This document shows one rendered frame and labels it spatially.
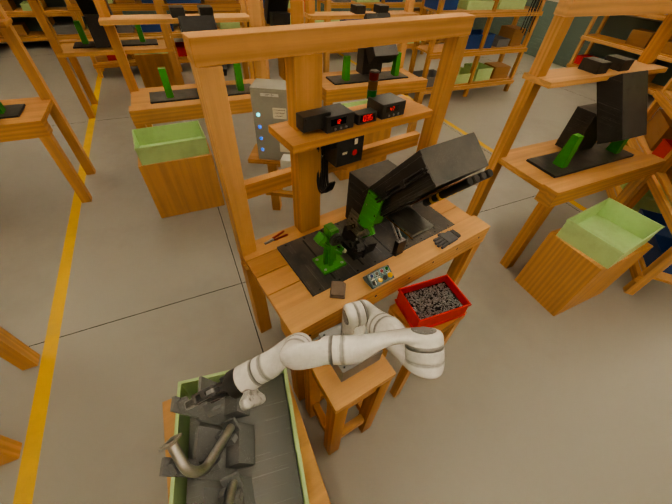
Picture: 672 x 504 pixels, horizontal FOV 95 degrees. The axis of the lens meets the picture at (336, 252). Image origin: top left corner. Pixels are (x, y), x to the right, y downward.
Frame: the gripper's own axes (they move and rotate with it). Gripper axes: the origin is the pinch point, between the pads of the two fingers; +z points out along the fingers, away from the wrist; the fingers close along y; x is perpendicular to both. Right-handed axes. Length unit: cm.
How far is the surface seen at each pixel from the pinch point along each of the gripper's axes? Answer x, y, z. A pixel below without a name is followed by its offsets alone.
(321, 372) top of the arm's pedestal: 3, -62, -10
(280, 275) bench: -53, -74, -5
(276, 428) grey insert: 14.7, -45.8, 9.2
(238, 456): 17.1, -30.0, 16.6
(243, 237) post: -79, -61, 2
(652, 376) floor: 102, -240, -184
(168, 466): 10.5, -6.4, 21.1
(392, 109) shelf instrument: -97, -62, -101
